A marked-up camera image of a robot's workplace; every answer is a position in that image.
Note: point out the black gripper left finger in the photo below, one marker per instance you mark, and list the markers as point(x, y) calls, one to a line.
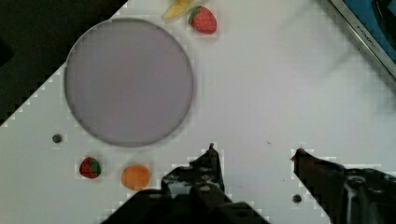
point(192, 194)

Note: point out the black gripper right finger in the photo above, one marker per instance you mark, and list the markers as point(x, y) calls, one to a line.
point(348, 196)

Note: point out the orange toy fruit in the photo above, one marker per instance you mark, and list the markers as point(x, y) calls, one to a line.
point(135, 177)

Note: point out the dark red toy strawberry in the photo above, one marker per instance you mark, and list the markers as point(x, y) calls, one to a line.
point(90, 168)

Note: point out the round grey plate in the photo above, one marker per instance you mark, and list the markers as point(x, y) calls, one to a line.
point(128, 82)

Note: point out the peeled toy banana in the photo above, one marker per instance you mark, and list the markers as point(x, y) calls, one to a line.
point(177, 8)

